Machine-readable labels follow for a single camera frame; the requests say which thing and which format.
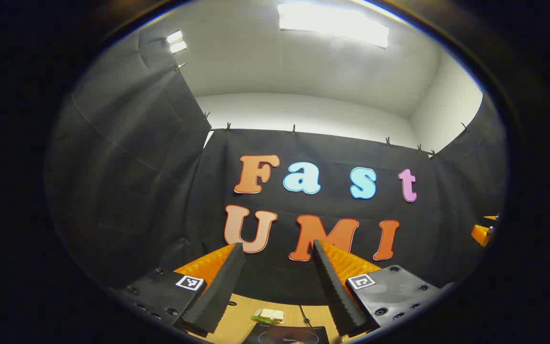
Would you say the black backdrop cloth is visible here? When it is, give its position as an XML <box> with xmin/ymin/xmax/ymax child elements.
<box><xmin>46</xmin><ymin>29</ymin><xmax>509</xmax><ymax>306</ymax></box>

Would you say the large ceiling light panel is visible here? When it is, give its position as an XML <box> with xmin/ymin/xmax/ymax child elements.
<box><xmin>277</xmin><ymin>2</ymin><xmax>390</xmax><ymax>48</ymax></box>

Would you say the small ceiling light panel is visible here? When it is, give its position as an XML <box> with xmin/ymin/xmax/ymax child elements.
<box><xmin>167</xmin><ymin>30</ymin><xmax>188</xmax><ymax>54</ymax></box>

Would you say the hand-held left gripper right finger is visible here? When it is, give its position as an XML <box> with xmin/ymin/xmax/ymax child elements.
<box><xmin>312</xmin><ymin>240</ymin><xmax>455</xmax><ymax>337</ymax></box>

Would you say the black induction cooktop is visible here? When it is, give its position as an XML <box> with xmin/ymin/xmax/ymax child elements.
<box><xmin>244</xmin><ymin>324</ymin><xmax>330</xmax><ymax>344</ymax></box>

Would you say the sandwich with lettuce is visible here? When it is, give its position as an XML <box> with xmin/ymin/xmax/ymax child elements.
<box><xmin>251</xmin><ymin>309</ymin><xmax>286</xmax><ymax>324</ymax></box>

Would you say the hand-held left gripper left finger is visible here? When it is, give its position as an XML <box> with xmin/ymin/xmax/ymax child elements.
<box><xmin>113</xmin><ymin>242</ymin><xmax>246</xmax><ymax>337</ymax></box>

